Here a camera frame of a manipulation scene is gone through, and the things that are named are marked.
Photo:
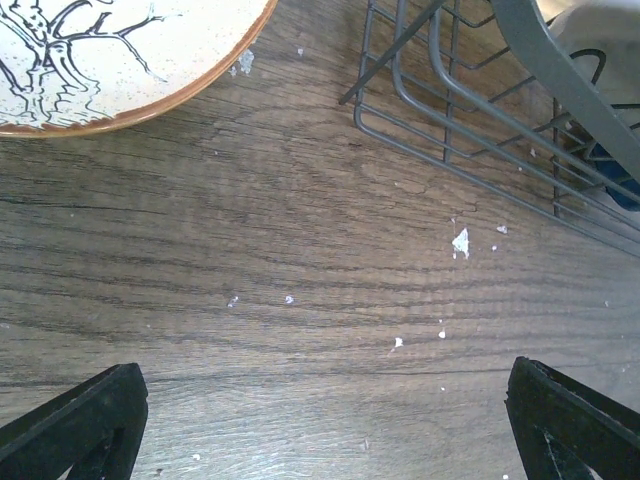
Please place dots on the black wire dish rack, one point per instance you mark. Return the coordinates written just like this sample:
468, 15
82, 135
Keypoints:
482, 90

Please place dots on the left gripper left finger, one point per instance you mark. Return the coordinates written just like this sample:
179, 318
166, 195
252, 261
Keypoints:
92, 431

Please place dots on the white grey swirl bowl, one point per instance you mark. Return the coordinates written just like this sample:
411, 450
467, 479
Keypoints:
603, 25

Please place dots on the beige bird-pattern plate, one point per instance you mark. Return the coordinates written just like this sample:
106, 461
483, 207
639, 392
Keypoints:
78, 67

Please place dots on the dark blue mug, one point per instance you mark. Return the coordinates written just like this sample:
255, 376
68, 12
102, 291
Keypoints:
615, 172

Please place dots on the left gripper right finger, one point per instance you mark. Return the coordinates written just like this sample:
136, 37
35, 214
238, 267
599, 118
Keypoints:
565, 430

